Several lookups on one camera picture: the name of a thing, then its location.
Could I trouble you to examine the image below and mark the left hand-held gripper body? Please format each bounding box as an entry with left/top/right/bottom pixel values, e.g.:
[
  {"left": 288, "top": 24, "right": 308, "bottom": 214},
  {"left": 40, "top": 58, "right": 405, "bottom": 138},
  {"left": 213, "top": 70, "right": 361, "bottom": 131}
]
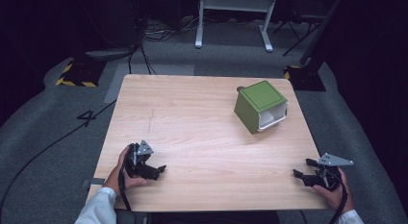
[{"left": 124, "top": 139, "right": 155, "bottom": 180}]

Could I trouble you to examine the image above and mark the person's right hand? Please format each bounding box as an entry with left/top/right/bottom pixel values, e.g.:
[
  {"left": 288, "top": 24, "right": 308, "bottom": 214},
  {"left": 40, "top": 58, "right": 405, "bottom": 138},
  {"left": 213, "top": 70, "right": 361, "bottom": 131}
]
[{"left": 312, "top": 167, "right": 354, "bottom": 214}]

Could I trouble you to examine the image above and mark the bundle of floor cables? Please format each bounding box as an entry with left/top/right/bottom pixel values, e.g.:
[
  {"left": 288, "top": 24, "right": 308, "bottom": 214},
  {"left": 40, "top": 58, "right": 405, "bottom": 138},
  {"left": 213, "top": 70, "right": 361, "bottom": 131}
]
[{"left": 128, "top": 16, "right": 201, "bottom": 76}]

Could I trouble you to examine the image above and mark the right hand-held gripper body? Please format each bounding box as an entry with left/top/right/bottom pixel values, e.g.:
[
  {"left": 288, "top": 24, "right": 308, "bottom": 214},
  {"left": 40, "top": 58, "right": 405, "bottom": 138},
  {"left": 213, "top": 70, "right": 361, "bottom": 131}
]
[{"left": 315, "top": 152, "right": 355, "bottom": 191}]

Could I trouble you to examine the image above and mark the hand-held gripper black cable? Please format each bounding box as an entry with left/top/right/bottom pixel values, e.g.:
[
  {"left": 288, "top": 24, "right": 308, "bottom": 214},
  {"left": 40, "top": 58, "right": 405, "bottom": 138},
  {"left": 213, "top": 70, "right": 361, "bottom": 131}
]
[
  {"left": 327, "top": 170, "right": 349, "bottom": 224},
  {"left": 117, "top": 164, "right": 133, "bottom": 212}
]

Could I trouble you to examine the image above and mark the right hand-held gripper black cable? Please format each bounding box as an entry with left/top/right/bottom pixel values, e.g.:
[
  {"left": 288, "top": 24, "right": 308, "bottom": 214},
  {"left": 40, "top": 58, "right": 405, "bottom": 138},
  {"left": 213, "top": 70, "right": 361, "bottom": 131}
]
[{"left": 327, "top": 170, "right": 349, "bottom": 224}]

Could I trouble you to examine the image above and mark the green box with white drawer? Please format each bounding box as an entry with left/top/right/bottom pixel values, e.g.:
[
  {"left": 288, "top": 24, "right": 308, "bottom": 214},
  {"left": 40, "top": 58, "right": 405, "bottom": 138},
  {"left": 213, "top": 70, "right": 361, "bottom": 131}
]
[{"left": 233, "top": 80, "right": 289, "bottom": 136}]

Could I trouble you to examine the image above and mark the white metal stand frame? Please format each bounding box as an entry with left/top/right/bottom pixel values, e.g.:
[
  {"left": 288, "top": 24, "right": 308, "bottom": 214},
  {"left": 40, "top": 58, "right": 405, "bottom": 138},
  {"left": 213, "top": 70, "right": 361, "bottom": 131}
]
[{"left": 194, "top": 0, "right": 279, "bottom": 54}]

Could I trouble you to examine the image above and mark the black slanted stand pole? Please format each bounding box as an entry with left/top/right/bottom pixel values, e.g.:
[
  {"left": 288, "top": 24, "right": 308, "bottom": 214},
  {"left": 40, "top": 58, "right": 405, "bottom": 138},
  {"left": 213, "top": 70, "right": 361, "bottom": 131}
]
[{"left": 299, "top": 0, "right": 346, "bottom": 66}]

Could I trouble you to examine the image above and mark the long black floor cable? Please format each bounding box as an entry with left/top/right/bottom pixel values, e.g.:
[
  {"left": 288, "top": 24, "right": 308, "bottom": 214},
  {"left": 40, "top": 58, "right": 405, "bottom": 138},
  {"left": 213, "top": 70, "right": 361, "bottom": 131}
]
[{"left": 0, "top": 99, "right": 117, "bottom": 217}]

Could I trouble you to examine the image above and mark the black folding tripod stand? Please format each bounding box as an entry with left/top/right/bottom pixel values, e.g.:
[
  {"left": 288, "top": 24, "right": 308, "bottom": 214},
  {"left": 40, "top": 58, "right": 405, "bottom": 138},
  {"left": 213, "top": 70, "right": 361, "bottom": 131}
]
[{"left": 272, "top": 6, "right": 325, "bottom": 58}]

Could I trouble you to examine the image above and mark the black yellow striped stand base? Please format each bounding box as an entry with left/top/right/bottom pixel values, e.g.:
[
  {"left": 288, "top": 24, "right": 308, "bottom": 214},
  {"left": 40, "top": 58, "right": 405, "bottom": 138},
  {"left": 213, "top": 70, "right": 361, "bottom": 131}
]
[
  {"left": 283, "top": 64, "right": 327, "bottom": 92},
  {"left": 55, "top": 58, "right": 108, "bottom": 88}
]

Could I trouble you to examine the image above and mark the dark equipment with round base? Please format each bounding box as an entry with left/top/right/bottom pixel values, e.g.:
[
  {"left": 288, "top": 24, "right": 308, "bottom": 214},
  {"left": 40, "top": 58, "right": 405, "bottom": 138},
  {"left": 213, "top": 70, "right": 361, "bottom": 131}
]
[{"left": 84, "top": 0, "right": 143, "bottom": 62}]

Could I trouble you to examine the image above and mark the left hand-held gripper black cable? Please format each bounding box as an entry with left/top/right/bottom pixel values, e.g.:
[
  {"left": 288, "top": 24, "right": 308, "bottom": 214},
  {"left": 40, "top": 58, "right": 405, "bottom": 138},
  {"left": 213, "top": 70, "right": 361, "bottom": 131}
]
[{"left": 117, "top": 164, "right": 133, "bottom": 212}]

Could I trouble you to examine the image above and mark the person's left hand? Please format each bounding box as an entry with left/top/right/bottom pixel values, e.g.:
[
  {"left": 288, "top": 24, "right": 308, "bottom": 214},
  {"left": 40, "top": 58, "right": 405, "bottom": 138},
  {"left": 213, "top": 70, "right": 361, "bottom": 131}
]
[{"left": 103, "top": 144, "right": 148, "bottom": 196}]

